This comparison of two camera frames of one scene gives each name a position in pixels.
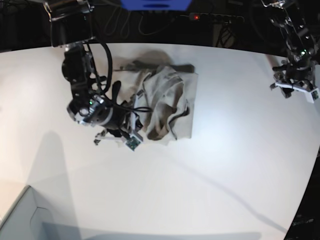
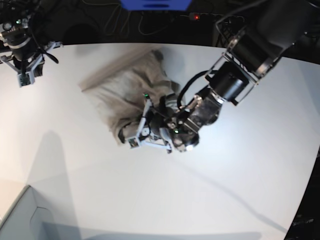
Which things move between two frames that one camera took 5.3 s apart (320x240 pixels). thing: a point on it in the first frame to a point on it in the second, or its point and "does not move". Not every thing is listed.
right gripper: (297, 73) to (152, 129)
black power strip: (212, 17) does not move
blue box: (156, 5) does not move
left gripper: (121, 122) to (31, 67)
